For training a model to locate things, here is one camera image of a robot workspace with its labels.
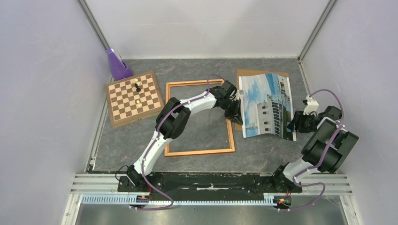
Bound purple plastic cone object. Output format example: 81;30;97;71
106;48;134;81

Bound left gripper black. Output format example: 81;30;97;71
221;97;243;126

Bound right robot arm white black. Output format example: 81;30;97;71
269;106;359;192

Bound wooden picture frame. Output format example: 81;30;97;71
164;80;235;157

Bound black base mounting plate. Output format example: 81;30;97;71
117;172;302;202

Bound black chess piece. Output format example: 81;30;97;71
134;83;141;93

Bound building and sky photo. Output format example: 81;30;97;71
238;73;297;141

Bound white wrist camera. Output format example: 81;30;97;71
303;96;319;115
236;90;244;100

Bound brown cardboard backing board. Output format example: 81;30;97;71
235;69;291;138

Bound aluminium rail frame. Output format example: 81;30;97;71
61;173;361;225

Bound wooden chessboard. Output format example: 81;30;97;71
105;71;164;128

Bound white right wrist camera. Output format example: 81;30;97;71
303;96;319;115

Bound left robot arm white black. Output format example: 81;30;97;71
127;80;243;191

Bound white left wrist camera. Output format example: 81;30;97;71
236;90;244;100

